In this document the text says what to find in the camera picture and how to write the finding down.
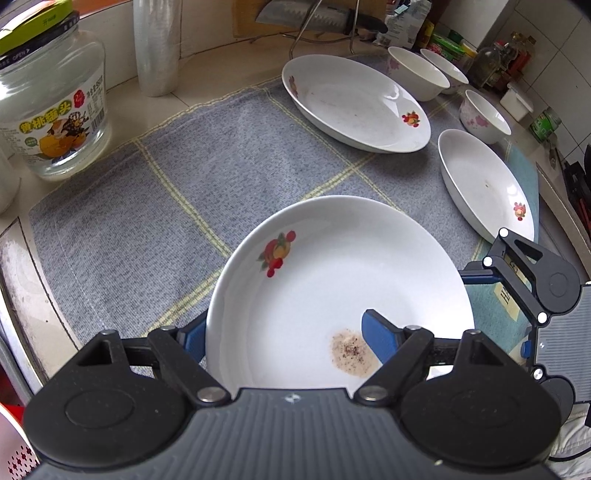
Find teal mat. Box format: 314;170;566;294
471;143;541;365

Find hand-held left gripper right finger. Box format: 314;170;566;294
353;308;513;408

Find white plastic box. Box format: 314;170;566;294
501;83;534;121

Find grey checked towel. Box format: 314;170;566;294
28;76;513;370

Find glass jar with yellow label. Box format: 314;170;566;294
0;0;112;182

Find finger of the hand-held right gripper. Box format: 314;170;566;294
459;227;550;325
521;323;546;381

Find metal wire rack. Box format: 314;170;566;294
288;0;365;58

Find kitchen knife with black handle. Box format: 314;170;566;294
256;0;389;37

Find person's white clothing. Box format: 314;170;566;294
549;406;591;462

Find bamboo cutting board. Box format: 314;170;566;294
233;0;389;40

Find red basin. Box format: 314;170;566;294
0;392;38;480

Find large white plate fruit prints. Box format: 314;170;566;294
281;54;431;154

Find green packet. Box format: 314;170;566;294
429;33;477;63

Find green can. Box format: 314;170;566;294
529;107;563;144

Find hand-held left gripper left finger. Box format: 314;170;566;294
76;311;232;408

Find white bowl pink flowers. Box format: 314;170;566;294
459;89;513;145
387;46;451;102
419;48;470;95

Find white and blue carton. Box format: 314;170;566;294
385;0;432;49

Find clear glass bottle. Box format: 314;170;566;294
468;44;503;89

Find white plate with fruit print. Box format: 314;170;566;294
438;129;536;244
205;195;475;393

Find black object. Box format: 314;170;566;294
561;143;591;232

